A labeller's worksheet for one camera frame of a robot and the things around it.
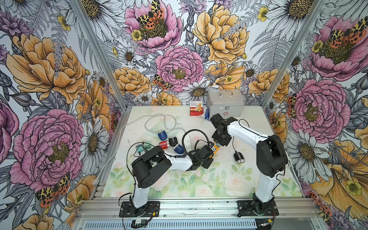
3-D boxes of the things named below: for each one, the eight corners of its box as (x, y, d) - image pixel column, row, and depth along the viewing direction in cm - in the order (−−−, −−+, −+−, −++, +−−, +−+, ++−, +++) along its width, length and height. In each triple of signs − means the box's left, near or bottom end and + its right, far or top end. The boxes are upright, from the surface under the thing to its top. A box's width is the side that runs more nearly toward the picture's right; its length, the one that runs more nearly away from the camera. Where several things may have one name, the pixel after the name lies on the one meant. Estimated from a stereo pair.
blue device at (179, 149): (174, 150, 97) (173, 148, 95) (178, 145, 100) (178, 143, 98) (181, 156, 95) (180, 154, 93) (185, 150, 97) (185, 148, 95)
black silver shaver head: (168, 146, 99) (168, 144, 97) (169, 138, 103) (169, 136, 101) (177, 146, 99) (177, 144, 97) (178, 138, 103) (178, 136, 101)
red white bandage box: (189, 116, 116) (190, 114, 114) (189, 103, 125) (189, 100, 123) (203, 116, 116) (203, 114, 114) (202, 103, 125) (202, 100, 123)
